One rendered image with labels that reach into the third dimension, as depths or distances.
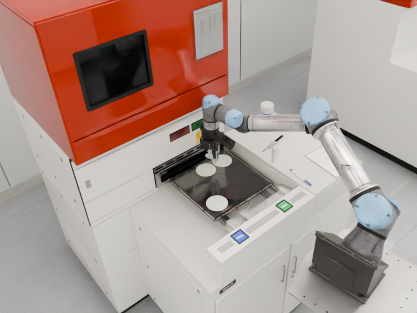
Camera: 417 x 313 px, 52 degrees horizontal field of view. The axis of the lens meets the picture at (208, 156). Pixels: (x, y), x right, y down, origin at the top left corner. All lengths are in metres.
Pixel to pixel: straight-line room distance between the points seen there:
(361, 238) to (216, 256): 0.55
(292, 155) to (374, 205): 0.71
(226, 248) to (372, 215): 0.57
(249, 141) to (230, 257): 0.74
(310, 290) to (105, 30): 1.25
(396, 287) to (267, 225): 0.55
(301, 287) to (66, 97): 1.16
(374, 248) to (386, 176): 1.99
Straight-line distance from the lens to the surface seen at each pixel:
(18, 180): 3.66
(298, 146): 2.22
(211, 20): 1.89
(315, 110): 1.67
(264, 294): 2.18
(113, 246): 2.26
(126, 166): 1.99
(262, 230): 1.81
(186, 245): 1.94
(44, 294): 3.00
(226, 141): 1.99
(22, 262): 3.22
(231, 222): 1.90
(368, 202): 1.56
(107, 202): 2.05
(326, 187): 2.02
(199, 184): 2.09
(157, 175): 2.12
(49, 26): 1.53
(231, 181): 2.10
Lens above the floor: 2.32
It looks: 39 degrees down
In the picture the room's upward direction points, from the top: 3 degrees counter-clockwise
